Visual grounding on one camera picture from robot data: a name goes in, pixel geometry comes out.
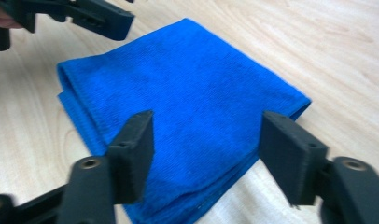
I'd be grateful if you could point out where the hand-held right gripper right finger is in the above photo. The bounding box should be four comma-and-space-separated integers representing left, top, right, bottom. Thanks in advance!
259, 110, 330, 207

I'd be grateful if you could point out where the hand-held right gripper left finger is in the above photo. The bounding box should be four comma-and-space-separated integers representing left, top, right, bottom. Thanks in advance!
106, 109, 155, 206

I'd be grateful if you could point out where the blue cloth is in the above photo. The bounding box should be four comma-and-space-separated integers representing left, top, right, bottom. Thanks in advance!
56, 17, 313, 224

